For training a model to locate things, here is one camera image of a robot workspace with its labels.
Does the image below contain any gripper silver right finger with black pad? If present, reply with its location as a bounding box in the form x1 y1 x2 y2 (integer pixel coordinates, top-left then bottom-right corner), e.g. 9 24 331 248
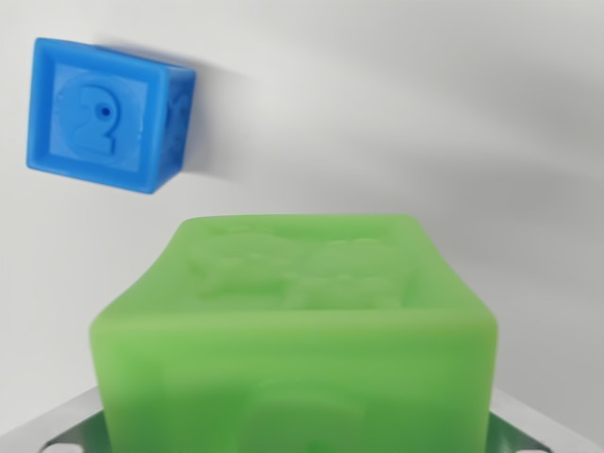
485 385 604 453

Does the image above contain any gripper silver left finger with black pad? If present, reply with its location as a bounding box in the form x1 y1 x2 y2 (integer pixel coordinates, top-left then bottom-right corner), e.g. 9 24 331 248
0 384 110 453

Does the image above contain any blue embossed toy cube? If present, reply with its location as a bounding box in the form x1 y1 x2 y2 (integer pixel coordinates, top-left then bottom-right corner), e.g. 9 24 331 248
25 37 197 195

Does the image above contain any green embossed toy cube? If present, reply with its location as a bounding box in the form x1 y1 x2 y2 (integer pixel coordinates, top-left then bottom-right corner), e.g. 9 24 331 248
88 213 499 453

